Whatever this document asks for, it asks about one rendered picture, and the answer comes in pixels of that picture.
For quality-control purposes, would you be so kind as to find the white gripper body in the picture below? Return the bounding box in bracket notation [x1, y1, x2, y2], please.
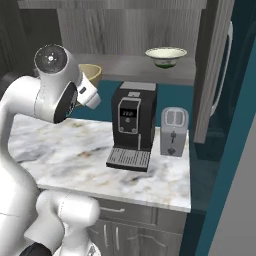
[84, 90, 102, 110]

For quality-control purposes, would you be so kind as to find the tan bowl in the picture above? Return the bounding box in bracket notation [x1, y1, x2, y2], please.
[78, 63, 103, 88]

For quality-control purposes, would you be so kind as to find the white bowl with green rim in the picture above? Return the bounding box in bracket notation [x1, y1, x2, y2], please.
[144, 46, 188, 70]

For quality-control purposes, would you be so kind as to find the black coffee machine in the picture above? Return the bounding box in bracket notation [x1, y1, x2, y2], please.
[105, 81, 158, 173]

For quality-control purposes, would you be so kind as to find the grey wooden shelf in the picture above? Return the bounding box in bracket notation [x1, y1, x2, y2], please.
[70, 53, 198, 87]

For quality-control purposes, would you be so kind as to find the grey toaster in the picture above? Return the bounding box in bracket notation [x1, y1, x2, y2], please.
[159, 106, 190, 158]

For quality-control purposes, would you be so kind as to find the grey wooden tall side panel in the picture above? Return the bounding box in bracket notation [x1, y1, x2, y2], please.
[192, 0, 234, 145]

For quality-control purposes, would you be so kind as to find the grey drawer front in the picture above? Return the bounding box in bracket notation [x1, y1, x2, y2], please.
[94, 197, 160, 228]

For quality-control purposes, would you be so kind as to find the grey cupboard door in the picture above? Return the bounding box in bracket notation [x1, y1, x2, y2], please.
[87, 219, 113, 256]
[111, 221, 184, 256]

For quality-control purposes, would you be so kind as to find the teal fridge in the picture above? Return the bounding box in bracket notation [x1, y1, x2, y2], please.
[194, 0, 256, 256]

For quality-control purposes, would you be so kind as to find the grey wooden wall cupboard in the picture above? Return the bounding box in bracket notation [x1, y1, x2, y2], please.
[16, 0, 208, 56]

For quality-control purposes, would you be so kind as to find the silver drawer handle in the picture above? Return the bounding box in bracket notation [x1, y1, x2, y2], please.
[99, 206, 127, 214]

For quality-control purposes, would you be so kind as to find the white fridge handle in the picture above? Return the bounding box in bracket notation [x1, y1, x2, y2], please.
[209, 19, 235, 118]

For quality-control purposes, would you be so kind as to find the silver cupboard door handle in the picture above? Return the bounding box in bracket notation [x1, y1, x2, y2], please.
[102, 224, 110, 250]
[114, 226, 121, 252]

